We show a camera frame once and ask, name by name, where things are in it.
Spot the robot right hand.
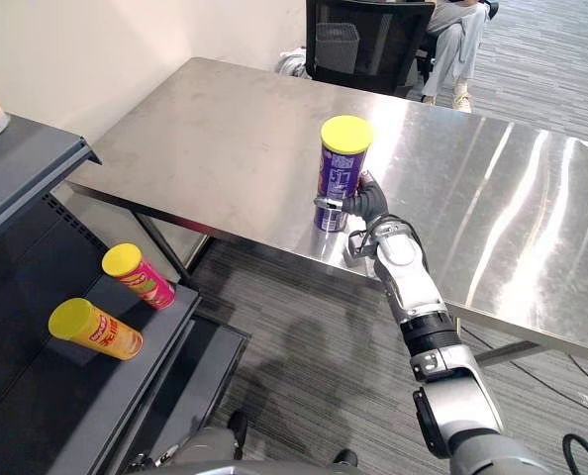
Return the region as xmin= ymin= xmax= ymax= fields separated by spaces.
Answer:
xmin=313 ymin=169 xmax=390 ymax=220

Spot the purple chips can yellow lid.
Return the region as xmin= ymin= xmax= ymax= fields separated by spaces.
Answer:
xmin=313 ymin=115 xmax=375 ymax=233

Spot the pink chips can yellow lid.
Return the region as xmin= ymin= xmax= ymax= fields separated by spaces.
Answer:
xmin=100 ymin=242 xmax=176 ymax=312

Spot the dark grey shelf unit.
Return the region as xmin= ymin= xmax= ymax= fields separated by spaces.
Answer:
xmin=0 ymin=112 xmax=251 ymax=475

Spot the stainless steel table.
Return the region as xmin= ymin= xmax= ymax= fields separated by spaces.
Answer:
xmin=64 ymin=56 xmax=588 ymax=370

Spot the white crumpled cloth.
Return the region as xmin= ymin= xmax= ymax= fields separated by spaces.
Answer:
xmin=277 ymin=47 xmax=309 ymax=79

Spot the black office chair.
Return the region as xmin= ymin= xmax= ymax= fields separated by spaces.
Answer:
xmin=305 ymin=0 xmax=439 ymax=98

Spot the person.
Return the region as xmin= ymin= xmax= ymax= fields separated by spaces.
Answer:
xmin=419 ymin=0 xmax=501 ymax=113

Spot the robot dark right foot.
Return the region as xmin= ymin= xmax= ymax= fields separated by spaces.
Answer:
xmin=332 ymin=446 xmax=360 ymax=469

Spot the robot dark foot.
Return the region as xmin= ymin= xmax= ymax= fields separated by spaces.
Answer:
xmin=226 ymin=410 xmax=249 ymax=460
xmin=332 ymin=446 xmax=360 ymax=469

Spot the robot dark left foot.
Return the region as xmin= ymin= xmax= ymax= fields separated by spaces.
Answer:
xmin=226 ymin=410 xmax=249 ymax=460

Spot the thin black floor cable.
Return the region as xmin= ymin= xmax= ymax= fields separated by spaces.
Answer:
xmin=450 ymin=320 xmax=588 ymax=413

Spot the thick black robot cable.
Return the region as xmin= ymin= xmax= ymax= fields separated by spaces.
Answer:
xmin=562 ymin=432 xmax=588 ymax=475

